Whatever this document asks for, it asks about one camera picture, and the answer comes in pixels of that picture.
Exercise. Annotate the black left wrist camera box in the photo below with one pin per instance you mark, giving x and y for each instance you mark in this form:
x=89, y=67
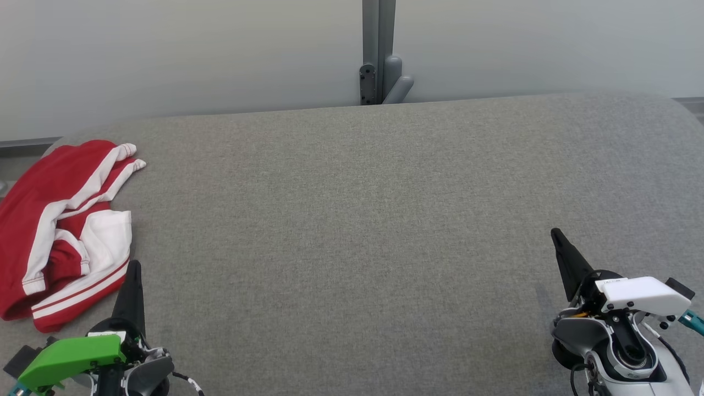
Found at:
x=16, y=360

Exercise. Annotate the red shorts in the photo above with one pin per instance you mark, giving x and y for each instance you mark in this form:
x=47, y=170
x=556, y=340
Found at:
x=38, y=181

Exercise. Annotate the grey metal post with bracket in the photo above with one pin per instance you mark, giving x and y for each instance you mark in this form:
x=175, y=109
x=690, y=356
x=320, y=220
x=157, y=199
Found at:
x=378, y=44

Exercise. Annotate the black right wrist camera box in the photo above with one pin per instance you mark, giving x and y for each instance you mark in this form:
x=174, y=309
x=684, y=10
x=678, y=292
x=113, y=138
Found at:
x=682, y=287

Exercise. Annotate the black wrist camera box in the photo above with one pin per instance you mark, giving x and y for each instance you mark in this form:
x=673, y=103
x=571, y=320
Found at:
x=16, y=360
x=682, y=287

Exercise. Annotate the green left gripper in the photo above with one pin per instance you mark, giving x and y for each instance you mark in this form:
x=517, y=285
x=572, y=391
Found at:
x=82, y=352

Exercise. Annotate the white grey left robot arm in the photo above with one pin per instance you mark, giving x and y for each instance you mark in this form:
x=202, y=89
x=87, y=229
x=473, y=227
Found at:
x=143, y=374

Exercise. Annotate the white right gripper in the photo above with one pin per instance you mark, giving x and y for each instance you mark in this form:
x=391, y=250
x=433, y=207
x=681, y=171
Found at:
x=643, y=294

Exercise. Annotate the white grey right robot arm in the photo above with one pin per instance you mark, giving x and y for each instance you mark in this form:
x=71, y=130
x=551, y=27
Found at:
x=583, y=333

